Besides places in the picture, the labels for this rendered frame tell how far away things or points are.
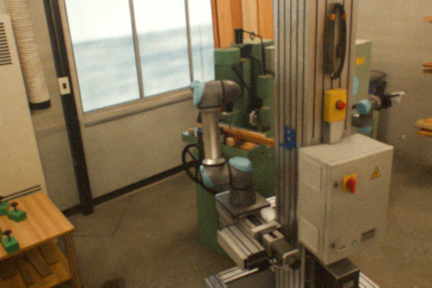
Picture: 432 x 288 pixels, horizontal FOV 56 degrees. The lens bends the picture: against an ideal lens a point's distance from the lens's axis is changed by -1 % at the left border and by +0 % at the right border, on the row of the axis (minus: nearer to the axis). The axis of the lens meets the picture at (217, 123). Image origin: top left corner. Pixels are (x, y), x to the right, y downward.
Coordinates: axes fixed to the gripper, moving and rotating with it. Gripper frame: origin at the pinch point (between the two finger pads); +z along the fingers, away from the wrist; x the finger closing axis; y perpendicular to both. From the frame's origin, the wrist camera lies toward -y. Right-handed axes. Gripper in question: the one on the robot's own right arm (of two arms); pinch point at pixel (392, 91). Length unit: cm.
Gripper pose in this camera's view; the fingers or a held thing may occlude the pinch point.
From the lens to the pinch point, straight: 269.8
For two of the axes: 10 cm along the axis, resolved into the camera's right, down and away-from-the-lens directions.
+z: 7.6, -2.5, 6.0
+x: 6.3, 0.9, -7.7
